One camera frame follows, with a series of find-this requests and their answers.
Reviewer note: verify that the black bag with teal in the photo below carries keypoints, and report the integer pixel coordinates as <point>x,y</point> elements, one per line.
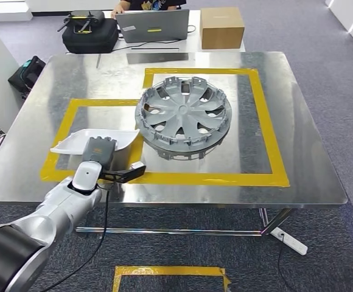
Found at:
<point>27,76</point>

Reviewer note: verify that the white curved car body part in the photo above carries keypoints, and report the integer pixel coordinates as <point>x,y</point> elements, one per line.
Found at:
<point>79,143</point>

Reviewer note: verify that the white power strip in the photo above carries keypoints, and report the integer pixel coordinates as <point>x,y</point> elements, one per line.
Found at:
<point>289,241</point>

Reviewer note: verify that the black carry case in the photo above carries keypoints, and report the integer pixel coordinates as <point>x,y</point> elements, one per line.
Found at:
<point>88,42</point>

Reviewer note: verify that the white table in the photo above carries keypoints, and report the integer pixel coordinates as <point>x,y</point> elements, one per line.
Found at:
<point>194,28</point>

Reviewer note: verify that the small yellow tape frame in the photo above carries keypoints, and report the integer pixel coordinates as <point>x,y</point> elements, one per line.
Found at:
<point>67,119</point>

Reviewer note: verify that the black folded drone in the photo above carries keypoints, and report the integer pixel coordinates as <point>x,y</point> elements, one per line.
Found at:
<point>85,17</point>

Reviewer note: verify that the grey laptop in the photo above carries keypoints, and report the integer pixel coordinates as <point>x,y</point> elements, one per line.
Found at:
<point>152,26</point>

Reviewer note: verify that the yellow floor tape frame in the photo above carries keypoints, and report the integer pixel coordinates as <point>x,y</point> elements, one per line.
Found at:
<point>164,271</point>

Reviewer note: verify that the grey wheel cover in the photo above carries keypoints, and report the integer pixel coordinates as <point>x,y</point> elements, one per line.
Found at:
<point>182,111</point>

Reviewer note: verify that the brown cardboard box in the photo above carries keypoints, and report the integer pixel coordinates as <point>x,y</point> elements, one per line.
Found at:
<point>222,30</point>

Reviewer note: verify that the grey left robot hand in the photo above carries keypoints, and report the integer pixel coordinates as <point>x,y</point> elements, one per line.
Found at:
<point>98,151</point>

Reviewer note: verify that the person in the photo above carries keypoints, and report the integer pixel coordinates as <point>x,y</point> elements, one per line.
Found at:
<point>152,4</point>

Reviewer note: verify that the stainless steel workbench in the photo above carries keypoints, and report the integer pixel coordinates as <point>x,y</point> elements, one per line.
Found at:
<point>194,193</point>

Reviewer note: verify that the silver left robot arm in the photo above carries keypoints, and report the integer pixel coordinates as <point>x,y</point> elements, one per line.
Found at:
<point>57,205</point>

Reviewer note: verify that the large yellow tape frame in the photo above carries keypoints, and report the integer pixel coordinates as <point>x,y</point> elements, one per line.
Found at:
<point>210,179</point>

